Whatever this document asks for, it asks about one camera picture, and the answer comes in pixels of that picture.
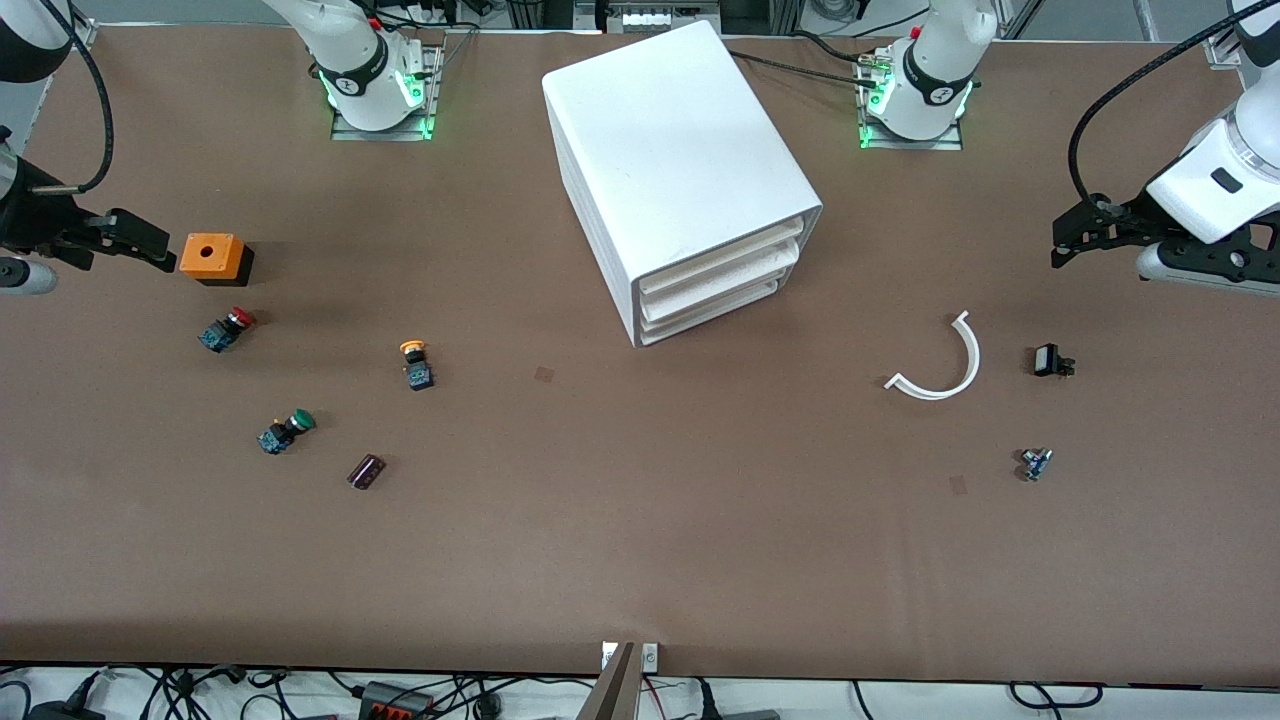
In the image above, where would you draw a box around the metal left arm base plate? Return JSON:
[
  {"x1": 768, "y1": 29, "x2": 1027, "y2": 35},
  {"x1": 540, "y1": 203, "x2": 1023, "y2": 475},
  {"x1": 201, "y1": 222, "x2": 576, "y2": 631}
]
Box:
[{"x1": 858, "y1": 50, "x2": 964, "y2": 152}]

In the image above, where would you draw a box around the black orange power strip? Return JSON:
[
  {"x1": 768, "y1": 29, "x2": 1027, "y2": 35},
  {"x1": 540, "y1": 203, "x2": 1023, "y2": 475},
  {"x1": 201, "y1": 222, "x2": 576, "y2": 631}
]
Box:
[{"x1": 358, "y1": 680, "x2": 437, "y2": 720}]

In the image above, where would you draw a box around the white curved plastic bracket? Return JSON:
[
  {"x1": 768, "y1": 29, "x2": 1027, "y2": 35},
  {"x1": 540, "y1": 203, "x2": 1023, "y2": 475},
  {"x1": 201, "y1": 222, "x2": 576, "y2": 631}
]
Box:
[{"x1": 884, "y1": 310, "x2": 982, "y2": 401}]

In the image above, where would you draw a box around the black base supply cable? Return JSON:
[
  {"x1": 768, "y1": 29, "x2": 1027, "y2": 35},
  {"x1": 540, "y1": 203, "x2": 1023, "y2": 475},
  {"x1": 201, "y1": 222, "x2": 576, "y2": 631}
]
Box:
[{"x1": 730, "y1": 45, "x2": 883, "y2": 91}]

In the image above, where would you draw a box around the grey camera stand post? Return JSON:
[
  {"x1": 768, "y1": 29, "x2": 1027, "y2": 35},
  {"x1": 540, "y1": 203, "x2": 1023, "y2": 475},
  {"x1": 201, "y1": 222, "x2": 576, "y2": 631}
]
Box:
[{"x1": 577, "y1": 642, "x2": 638, "y2": 720}]

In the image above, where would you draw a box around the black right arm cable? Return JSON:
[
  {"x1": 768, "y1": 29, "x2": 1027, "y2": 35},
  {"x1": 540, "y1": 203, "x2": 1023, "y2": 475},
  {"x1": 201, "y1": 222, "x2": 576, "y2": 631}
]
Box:
[{"x1": 30, "y1": 0, "x2": 114, "y2": 194}]

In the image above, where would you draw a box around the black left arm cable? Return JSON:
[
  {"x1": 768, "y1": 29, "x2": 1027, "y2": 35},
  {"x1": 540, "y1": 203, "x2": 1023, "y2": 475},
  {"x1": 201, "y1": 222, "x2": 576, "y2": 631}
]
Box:
[{"x1": 1068, "y1": 0, "x2": 1256, "y2": 206}]

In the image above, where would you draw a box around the white drawer cabinet housing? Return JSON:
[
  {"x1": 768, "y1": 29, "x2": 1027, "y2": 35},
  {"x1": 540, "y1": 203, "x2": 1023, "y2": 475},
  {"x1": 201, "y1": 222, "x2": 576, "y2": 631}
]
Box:
[{"x1": 541, "y1": 20, "x2": 824, "y2": 349}]

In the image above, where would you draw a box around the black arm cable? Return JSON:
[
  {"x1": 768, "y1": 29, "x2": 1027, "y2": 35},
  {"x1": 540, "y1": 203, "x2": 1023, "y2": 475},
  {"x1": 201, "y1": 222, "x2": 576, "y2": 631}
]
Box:
[
  {"x1": 30, "y1": 0, "x2": 114, "y2": 194},
  {"x1": 1068, "y1": 0, "x2": 1256, "y2": 206}
]

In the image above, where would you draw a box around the white lowest cabinet drawer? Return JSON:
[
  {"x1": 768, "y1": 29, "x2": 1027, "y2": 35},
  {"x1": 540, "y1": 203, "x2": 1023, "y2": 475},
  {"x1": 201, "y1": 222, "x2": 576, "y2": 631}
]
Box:
[{"x1": 640, "y1": 268, "x2": 786, "y2": 348}]

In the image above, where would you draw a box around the white middle cabinet drawer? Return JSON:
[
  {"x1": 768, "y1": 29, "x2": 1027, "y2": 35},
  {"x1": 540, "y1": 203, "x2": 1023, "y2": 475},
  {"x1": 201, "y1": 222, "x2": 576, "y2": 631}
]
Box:
[{"x1": 638, "y1": 240, "x2": 801, "y2": 325}]

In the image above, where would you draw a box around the white highest cabinet drawer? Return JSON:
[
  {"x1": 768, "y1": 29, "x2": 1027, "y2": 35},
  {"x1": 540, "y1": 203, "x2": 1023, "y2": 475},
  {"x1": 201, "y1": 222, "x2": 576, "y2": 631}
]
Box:
[{"x1": 636, "y1": 215, "x2": 806, "y2": 303}]

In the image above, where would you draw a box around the red push button switch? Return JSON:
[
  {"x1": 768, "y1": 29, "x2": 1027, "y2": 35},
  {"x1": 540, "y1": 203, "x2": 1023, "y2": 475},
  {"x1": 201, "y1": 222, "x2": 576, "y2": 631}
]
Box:
[{"x1": 197, "y1": 307, "x2": 257, "y2": 354}]

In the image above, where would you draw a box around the orange box with hole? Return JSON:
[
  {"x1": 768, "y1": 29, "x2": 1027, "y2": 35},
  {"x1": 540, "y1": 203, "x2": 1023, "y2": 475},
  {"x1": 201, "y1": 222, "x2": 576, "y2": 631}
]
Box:
[{"x1": 178, "y1": 233, "x2": 255, "y2": 288}]

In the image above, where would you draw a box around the green push button switch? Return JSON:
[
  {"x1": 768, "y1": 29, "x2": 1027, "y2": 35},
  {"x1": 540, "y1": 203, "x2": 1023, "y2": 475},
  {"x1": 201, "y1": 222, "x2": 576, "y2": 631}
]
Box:
[{"x1": 257, "y1": 408, "x2": 317, "y2": 456}]

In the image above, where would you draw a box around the black looped floor cable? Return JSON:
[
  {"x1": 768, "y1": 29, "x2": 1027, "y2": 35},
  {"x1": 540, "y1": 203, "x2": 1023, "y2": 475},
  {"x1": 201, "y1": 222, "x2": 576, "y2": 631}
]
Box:
[{"x1": 1008, "y1": 682, "x2": 1106, "y2": 711}]

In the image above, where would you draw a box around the grey connector device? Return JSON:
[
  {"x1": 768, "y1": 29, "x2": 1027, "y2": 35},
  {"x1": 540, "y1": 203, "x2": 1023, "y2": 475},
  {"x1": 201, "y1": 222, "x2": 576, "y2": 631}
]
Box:
[{"x1": 575, "y1": 0, "x2": 723, "y2": 36}]

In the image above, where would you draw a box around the orange push button switch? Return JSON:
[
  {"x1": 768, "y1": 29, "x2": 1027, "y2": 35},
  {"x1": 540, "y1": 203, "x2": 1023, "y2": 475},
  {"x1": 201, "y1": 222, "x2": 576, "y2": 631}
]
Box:
[{"x1": 399, "y1": 340, "x2": 436, "y2": 392}]

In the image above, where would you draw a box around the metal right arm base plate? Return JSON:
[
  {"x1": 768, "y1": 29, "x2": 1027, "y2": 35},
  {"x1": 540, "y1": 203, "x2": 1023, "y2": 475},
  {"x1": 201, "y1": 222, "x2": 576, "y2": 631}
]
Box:
[{"x1": 330, "y1": 40, "x2": 446, "y2": 142}]

